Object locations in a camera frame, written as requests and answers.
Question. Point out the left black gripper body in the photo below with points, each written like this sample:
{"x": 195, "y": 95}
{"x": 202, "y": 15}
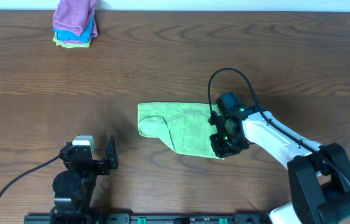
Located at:
{"x": 101, "y": 165}

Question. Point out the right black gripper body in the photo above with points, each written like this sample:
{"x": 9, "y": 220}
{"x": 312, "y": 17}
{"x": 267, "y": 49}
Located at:
{"x": 217, "y": 132}

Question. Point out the green microfiber cloth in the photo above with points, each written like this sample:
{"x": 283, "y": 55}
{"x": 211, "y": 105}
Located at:
{"x": 183, "y": 127}

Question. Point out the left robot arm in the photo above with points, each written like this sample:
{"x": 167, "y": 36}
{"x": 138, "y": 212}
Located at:
{"x": 74, "y": 187}

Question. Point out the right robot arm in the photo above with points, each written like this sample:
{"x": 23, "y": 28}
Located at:
{"x": 319, "y": 175}

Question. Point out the light green folded cloth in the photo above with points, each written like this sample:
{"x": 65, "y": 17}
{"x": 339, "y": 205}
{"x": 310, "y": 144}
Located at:
{"x": 71, "y": 44}

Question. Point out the blue folded cloth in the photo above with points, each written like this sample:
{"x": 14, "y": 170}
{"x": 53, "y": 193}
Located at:
{"x": 84, "y": 37}

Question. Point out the purple folded cloth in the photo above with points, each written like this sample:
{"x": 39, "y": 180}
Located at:
{"x": 74, "y": 15}

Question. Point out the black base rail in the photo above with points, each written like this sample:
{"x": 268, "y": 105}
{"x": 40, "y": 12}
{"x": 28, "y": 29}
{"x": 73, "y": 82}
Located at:
{"x": 124, "y": 218}

